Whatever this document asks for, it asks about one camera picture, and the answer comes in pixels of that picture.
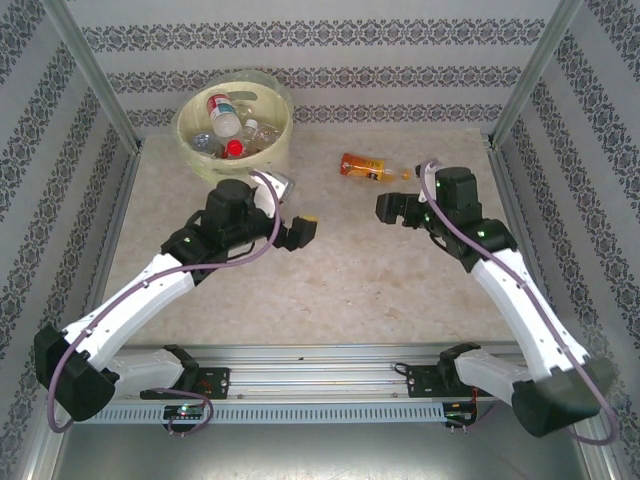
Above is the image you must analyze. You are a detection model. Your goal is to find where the red label bottle red cap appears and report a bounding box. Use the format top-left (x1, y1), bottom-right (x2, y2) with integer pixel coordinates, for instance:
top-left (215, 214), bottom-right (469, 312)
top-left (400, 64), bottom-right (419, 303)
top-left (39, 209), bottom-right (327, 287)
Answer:
top-left (206, 92), bottom-right (245, 158)

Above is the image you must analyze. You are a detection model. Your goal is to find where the yellow-green bin liner bag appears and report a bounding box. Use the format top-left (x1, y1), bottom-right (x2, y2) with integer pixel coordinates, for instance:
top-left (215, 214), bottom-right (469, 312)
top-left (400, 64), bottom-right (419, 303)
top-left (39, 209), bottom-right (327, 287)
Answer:
top-left (174, 67), bottom-right (296, 184)

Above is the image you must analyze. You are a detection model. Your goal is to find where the cream plastic bin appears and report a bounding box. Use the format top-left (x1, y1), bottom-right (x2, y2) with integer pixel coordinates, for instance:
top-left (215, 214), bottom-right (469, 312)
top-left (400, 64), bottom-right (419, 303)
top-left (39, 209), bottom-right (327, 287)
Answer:
top-left (177, 74), bottom-right (294, 184)

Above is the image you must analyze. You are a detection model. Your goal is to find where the orange juice bottle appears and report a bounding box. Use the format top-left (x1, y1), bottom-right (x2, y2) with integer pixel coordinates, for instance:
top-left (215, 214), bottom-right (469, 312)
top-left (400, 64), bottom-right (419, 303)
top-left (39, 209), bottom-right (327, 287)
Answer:
top-left (339, 152), bottom-right (414, 184)

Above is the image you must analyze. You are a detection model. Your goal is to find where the small circuit board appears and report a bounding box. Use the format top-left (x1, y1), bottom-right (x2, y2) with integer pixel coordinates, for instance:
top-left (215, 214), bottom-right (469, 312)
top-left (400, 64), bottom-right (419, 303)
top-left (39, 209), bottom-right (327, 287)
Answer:
top-left (443, 401), bottom-right (480, 427)
top-left (163, 404), bottom-right (207, 420)

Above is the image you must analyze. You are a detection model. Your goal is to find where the grey sheet metal panel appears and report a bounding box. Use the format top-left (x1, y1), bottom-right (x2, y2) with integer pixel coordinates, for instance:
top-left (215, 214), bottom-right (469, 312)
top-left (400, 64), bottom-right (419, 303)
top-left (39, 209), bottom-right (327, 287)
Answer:
top-left (49, 422), bottom-right (606, 480)

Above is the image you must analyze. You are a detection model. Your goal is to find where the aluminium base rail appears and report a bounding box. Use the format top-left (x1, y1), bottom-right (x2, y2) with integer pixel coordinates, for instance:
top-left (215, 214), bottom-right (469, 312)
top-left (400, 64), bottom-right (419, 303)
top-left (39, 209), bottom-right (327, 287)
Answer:
top-left (107, 342), bottom-right (586, 401)

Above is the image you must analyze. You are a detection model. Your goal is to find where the aluminium frame post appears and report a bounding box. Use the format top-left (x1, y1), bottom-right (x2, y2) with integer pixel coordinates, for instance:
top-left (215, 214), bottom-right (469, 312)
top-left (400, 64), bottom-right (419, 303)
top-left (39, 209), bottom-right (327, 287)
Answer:
top-left (487, 0), bottom-right (586, 151)
top-left (42, 0), bottom-right (144, 151)

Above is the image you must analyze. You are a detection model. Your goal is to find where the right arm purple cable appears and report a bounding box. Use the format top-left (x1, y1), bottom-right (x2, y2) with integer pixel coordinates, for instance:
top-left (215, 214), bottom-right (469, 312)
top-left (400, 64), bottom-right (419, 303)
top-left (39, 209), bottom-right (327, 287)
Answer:
top-left (417, 158), bottom-right (617, 446)

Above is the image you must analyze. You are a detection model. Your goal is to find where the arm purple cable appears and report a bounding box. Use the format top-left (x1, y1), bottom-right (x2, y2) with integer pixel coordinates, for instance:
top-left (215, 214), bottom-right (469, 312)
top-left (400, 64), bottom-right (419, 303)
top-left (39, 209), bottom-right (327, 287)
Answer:
top-left (47, 169), bottom-right (281, 437)
top-left (417, 158), bottom-right (617, 446)

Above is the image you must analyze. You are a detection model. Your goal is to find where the grey slotted cable duct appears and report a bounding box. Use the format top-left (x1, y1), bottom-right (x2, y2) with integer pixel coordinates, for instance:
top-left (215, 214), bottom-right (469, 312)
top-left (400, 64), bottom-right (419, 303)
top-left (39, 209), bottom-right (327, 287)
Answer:
top-left (94, 403), bottom-right (447, 426)

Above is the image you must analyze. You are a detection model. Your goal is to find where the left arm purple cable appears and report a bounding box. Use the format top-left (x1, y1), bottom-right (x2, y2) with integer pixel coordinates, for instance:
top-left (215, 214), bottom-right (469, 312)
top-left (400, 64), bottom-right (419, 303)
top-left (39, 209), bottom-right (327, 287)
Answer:
top-left (47, 169), bottom-right (281, 437)

